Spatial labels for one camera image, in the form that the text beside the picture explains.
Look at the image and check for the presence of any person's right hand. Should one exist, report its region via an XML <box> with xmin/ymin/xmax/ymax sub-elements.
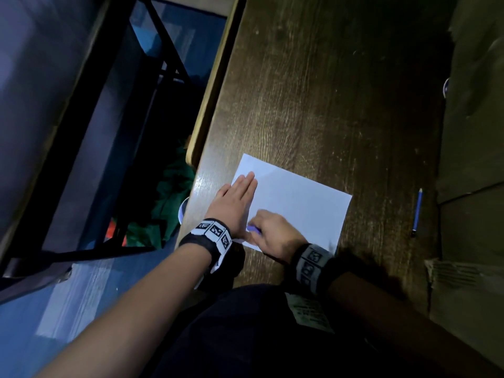
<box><xmin>248</xmin><ymin>209</ymin><xmax>309</xmax><ymax>264</ymax></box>

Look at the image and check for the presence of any person's left hand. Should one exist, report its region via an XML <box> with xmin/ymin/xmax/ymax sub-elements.
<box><xmin>205</xmin><ymin>172</ymin><xmax>258</xmax><ymax>238</ymax></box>

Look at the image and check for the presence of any white paper sheet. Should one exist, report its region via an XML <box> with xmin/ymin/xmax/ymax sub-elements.
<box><xmin>231</xmin><ymin>153</ymin><xmax>353</xmax><ymax>256</ymax></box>

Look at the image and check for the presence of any person's left forearm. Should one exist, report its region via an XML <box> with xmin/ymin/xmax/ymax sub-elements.
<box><xmin>35</xmin><ymin>243</ymin><xmax>213</xmax><ymax>378</ymax></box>

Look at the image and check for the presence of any person's right forearm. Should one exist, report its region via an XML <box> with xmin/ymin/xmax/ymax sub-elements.
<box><xmin>327</xmin><ymin>269</ymin><xmax>504</xmax><ymax>378</ymax></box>

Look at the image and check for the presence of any marker-printed left wrist band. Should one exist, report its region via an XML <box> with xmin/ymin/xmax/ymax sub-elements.
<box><xmin>179</xmin><ymin>218</ymin><xmax>233</xmax><ymax>273</ymax></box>

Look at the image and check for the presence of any marker-printed wrist band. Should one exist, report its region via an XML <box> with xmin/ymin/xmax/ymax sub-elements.
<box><xmin>293</xmin><ymin>243</ymin><xmax>336</xmax><ymax>297</ymax></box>
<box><xmin>179</xmin><ymin>218</ymin><xmax>233</xmax><ymax>273</ymax></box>

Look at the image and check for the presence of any white round cup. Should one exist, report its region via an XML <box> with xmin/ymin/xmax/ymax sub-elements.
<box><xmin>177</xmin><ymin>197</ymin><xmax>191</xmax><ymax>225</ymax></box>

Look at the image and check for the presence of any green cloth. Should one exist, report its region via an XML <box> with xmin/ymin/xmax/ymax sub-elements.
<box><xmin>125</xmin><ymin>145</ymin><xmax>196</xmax><ymax>249</ymax></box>

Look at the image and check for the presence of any marker-printed right wrist band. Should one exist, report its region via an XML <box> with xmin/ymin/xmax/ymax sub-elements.
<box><xmin>293</xmin><ymin>243</ymin><xmax>336</xmax><ymax>297</ymax></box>

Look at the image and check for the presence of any pale label on clothing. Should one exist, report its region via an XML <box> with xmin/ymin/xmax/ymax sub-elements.
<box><xmin>284</xmin><ymin>292</ymin><xmax>335</xmax><ymax>334</ymax></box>

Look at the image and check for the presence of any person's dark clothing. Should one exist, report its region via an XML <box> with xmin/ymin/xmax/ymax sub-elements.
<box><xmin>151</xmin><ymin>283</ymin><xmax>438</xmax><ymax>378</ymax></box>

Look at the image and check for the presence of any red item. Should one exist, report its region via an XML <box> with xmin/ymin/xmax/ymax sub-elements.
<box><xmin>104</xmin><ymin>218</ymin><xmax>128</xmax><ymax>247</ymax></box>

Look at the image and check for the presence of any blue pencil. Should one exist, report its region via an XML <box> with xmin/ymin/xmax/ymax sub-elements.
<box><xmin>411</xmin><ymin>188</ymin><xmax>424</xmax><ymax>238</ymax></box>

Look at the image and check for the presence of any cardboard box with printed label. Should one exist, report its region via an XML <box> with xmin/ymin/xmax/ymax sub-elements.
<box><xmin>424</xmin><ymin>184</ymin><xmax>504</xmax><ymax>368</ymax></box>

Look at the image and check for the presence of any large cardboard box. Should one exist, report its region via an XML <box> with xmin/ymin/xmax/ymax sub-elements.
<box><xmin>435</xmin><ymin>0</ymin><xmax>504</xmax><ymax>205</ymax></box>

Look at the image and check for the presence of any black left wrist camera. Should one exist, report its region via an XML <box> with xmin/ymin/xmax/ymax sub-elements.
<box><xmin>196</xmin><ymin>243</ymin><xmax>246</xmax><ymax>292</ymax></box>

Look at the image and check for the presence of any black metal frame table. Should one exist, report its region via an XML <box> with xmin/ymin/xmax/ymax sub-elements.
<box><xmin>0</xmin><ymin>0</ymin><xmax>197</xmax><ymax>305</ymax></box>

